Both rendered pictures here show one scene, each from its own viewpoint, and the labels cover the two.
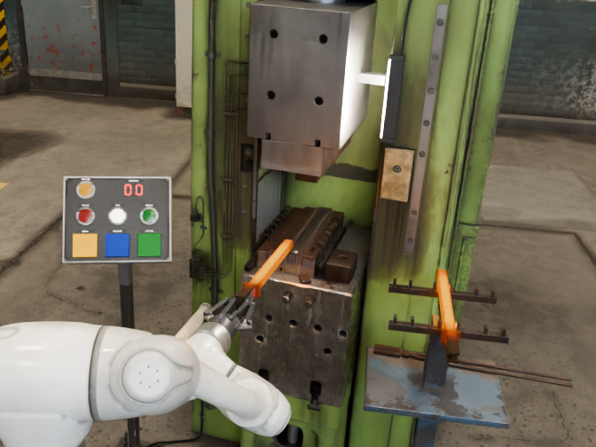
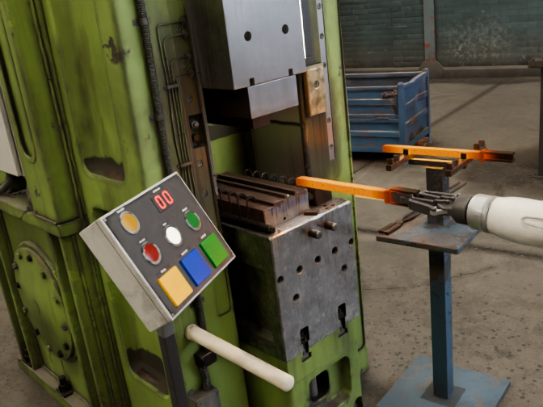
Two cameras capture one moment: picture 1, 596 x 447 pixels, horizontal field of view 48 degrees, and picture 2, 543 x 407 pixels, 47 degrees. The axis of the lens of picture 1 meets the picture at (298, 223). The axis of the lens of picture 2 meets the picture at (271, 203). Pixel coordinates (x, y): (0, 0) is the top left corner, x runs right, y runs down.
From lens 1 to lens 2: 1.92 m
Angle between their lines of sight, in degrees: 52
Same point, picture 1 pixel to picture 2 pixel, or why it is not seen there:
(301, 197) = not seen: hidden behind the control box
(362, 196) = (225, 153)
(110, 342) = not seen: outside the picture
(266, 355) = (303, 310)
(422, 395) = (454, 227)
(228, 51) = (157, 14)
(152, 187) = (173, 189)
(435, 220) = (340, 119)
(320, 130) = (291, 58)
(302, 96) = (272, 28)
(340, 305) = (345, 216)
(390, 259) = (323, 171)
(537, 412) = not seen: hidden behind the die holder
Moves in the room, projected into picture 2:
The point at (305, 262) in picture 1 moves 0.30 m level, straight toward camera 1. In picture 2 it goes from (301, 199) to (387, 207)
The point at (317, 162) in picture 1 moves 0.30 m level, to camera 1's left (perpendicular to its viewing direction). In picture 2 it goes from (293, 91) to (239, 114)
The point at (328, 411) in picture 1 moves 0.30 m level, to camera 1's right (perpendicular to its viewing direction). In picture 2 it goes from (352, 326) to (384, 289)
